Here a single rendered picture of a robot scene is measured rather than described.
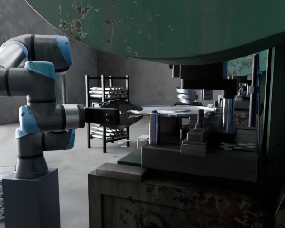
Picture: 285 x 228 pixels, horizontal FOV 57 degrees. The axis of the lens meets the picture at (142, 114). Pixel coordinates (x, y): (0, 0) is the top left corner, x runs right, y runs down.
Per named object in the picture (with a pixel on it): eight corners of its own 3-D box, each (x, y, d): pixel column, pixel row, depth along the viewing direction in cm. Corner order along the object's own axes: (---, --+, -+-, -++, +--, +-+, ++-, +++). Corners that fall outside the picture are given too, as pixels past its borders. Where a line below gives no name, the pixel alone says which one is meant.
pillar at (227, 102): (221, 132, 77) (223, 84, 75) (222, 131, 79) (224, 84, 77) (229, 133, 76) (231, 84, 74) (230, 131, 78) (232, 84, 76)
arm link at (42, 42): (45, 142, 132) (33, 30, 106) (76, 140, 136) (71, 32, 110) (43, 156, 122) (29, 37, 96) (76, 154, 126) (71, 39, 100)
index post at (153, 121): (148, 144, 76) (148, 111, 74) (151, 141, 78) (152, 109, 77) (157, 144, 74) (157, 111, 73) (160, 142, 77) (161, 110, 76)
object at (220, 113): (188, 129, 82) (189, 114, 82) (197, 122, 96) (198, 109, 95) (218, 131, 79) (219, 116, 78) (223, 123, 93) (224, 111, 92)
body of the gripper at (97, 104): (109, 100, 87) (73, 102, 81) (120, 102, 80) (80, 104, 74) (109, 123, 88) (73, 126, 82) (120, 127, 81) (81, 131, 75)
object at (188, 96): (173, 141, 384) (174, 87, 374) (175, 135, 428) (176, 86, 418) (201, 142, 377) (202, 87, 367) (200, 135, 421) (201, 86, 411)
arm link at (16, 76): (6, 59, 65) (9, 103, 67) (54, 60, 68) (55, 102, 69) (14, 62, 73) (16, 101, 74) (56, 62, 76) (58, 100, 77)
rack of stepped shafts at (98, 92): (106, 154, 320) (105, 74, 307) (84, 147, 350) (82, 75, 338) (131, 147, 351) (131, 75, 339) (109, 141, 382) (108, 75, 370)
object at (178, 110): (209, 107, 104) (209, 105, 104) (222, 117, 76) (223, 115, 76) (136, 106, 107) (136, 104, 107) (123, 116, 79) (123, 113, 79)
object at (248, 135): (140, 167, 74) (140, 146, 73) (181, 136, 115) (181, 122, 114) (257, 183, 62) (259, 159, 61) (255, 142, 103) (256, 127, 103)
